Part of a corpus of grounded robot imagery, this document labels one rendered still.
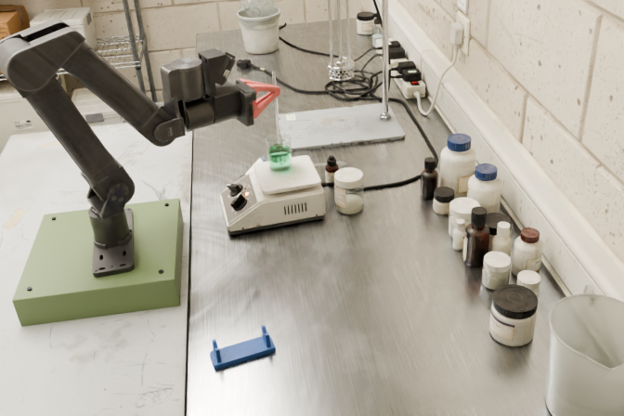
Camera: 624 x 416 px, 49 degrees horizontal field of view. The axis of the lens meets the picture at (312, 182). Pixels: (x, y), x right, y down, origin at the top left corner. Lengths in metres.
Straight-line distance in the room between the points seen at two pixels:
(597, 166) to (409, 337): 0.41
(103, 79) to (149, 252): 0.32
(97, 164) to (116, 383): 0.36
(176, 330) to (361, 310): 0.31
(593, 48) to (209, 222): 0.79
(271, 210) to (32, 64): 0.53
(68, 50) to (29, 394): 0.52
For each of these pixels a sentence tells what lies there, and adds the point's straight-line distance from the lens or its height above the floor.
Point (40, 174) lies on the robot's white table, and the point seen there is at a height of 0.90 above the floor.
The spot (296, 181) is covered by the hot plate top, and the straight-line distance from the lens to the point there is 1.37.
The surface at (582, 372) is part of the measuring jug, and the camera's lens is 0.96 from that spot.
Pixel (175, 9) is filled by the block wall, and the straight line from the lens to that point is 3.74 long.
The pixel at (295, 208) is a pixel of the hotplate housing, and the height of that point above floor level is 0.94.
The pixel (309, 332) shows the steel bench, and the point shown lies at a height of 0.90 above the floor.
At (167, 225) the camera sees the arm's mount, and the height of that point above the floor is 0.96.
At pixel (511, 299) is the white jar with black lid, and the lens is 1.12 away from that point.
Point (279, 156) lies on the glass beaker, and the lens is 1.38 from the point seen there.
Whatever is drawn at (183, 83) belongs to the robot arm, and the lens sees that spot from 1.24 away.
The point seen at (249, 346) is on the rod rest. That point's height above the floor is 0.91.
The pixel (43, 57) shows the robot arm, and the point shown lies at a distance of 1.12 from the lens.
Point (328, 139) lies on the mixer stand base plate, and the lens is 1.69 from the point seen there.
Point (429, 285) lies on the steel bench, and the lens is 1.24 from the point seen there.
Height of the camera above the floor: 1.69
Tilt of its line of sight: 31 degrees down
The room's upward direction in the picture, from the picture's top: 4 degrees counter-clockwise
